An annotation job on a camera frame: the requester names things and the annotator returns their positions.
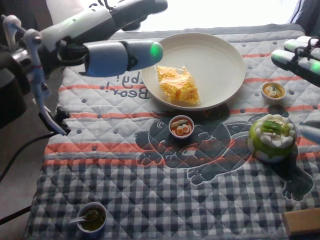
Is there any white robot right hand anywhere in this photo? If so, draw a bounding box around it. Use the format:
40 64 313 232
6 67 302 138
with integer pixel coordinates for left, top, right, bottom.
271 36 320 145

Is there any toy bowl with halved egg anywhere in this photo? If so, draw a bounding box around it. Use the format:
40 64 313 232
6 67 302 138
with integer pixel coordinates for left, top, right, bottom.
168 114 195 140

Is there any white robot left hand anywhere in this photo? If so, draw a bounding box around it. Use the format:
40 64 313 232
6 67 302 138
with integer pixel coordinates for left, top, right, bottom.
39 0 168 77

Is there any toy bowl with noodles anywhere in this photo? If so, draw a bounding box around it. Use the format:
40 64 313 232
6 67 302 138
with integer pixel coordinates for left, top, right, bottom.
261 81 287 103

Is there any bag of yellow balls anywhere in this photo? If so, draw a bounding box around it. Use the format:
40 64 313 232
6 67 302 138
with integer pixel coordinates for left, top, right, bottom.
155 64 203 106

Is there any white round plate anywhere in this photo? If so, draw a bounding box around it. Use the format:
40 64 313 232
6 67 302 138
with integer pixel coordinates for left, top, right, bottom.
140 32 247 110

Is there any small white spoon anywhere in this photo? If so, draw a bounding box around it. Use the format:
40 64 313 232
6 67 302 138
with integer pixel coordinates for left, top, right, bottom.
69 215 89 224

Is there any toy bowl with green soup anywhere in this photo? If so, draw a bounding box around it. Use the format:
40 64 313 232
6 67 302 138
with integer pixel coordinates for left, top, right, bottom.
76 202 108 233

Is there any person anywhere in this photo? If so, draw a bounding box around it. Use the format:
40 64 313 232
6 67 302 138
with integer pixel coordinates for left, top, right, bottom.
289 0 320 36

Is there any grey quilt with printed bear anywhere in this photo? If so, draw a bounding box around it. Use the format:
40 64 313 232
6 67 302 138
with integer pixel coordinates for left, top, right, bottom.
23 23 320 240

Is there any black cable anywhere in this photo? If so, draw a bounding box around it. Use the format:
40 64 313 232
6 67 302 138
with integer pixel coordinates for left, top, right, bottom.
0 131 60 182

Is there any green and white toy cake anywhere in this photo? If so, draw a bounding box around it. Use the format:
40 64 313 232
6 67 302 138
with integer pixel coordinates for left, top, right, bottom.
247 113 298 163

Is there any wooden block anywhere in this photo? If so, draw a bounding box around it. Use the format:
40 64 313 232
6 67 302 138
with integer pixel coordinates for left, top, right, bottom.
281 210 320 237

